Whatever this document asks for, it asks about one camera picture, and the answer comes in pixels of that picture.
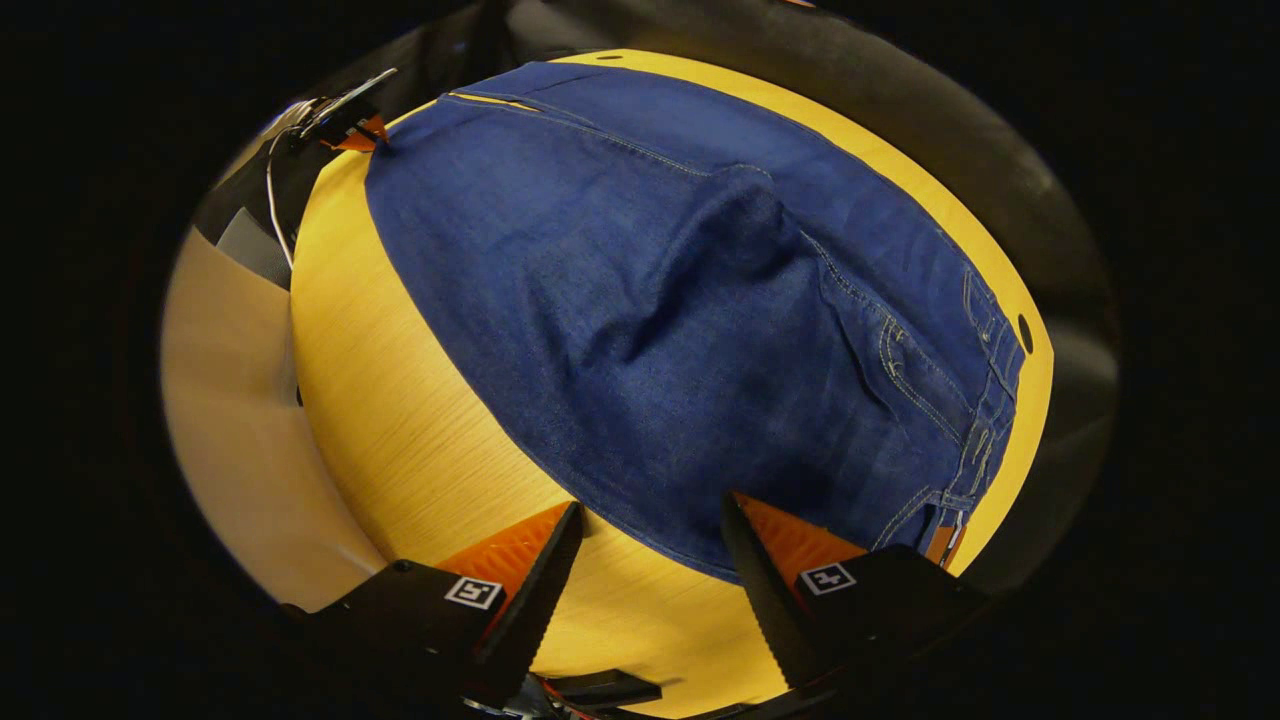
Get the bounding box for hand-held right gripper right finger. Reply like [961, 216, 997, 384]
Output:
[719, 490, 993, 703]

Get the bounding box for blue jeans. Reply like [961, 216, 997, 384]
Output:
[362, 60, 1029, 587]

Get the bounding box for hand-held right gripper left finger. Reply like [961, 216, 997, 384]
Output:
[284, 500, 587, 712]

